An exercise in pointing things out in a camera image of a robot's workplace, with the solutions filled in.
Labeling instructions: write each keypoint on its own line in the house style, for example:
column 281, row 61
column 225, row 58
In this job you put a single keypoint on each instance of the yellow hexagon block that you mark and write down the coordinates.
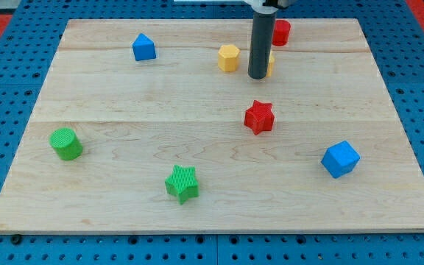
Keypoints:
column 228, row 58

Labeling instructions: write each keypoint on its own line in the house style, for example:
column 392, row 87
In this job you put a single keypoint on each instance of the yellow heart block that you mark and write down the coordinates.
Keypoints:
column 271, row 63

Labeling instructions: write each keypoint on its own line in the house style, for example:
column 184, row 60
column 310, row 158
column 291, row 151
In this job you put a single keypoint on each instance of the red star block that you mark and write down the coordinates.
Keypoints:
column 259, row 117

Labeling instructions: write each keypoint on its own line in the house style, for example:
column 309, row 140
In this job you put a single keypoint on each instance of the green star block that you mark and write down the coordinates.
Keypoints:
column 182, row 183

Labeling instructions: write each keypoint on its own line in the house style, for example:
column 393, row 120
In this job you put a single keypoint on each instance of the wooden board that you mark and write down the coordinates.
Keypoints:
column 136, row 119

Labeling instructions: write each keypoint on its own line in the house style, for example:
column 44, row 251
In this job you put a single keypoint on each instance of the blue pentagon block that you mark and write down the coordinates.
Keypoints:
column 143, row 48

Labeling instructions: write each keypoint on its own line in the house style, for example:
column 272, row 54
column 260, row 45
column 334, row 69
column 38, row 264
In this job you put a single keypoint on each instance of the red cylinder block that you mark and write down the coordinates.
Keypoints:
column 281, row 33

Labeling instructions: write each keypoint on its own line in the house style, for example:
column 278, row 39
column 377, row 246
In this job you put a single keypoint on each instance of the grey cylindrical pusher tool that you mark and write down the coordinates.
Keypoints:
column 260, row 45

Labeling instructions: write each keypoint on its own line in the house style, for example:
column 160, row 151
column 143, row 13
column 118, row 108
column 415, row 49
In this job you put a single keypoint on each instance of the blue cube block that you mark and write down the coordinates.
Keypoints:
column 340, row 159

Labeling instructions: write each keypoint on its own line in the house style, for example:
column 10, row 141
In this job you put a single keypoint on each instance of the green cylinder block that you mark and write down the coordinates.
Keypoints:
column 65, row 143

